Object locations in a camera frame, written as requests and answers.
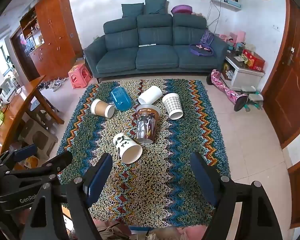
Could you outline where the red gift box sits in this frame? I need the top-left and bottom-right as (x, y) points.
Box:
(242, 49), (265, 72)

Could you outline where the dark teal sofa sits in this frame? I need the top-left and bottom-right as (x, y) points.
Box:
(84, 14), (228, 80)

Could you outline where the colourful zigzag shag rug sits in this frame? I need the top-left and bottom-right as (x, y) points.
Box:
(59, 79), (230, 228)

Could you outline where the right teal cushion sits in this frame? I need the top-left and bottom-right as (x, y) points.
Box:
(144, 0), (167, 15)

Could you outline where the kraft brown paper cup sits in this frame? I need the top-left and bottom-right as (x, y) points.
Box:
(90, 99), (115, 118)

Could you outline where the purple bag on sofa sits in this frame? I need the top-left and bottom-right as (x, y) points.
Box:
(189, 29), (215, 57)

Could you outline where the white dotted paper cup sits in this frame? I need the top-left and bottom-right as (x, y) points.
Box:
(162, 93), (184, 120)

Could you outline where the blue plastic cup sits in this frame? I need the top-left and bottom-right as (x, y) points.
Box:
(110, 87), (132, 112)

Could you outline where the left teal cushion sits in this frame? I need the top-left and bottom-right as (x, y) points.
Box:
(121, 3), (144, 18)

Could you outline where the purple round cushion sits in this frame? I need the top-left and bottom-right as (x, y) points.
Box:
(171, 4), (193, 15)

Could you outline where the white panda paper cup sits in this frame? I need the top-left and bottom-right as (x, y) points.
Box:
(113, 133), (142, 164)

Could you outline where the wooden wall cabinet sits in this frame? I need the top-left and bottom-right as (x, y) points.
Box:
(11, 0), (83, 81)

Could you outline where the teal cushion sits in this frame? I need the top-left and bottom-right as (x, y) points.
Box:
(121, 3), (144, 18)
(144, 0), (167, 15)

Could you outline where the white side table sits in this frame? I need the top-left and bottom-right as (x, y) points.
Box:
(221, 53), (264, 91)

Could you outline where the pink patterned hoverboard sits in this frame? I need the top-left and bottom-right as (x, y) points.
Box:
(206, 69), (248, 112)

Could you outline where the wooden door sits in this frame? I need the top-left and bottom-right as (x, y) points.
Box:
(262, 0), (300, 148)

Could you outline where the grey plastic stool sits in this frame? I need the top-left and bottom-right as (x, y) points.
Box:
(19, 119), (58, 160)

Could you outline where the plain white cup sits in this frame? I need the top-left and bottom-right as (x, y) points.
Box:
(138, 86), (162, 105)

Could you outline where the pink plastic stool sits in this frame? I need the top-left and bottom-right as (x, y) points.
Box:
(68, 63), (92, 89)

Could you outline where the wooden dining table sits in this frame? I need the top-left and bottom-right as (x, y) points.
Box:
(0, 75), (64, 155)

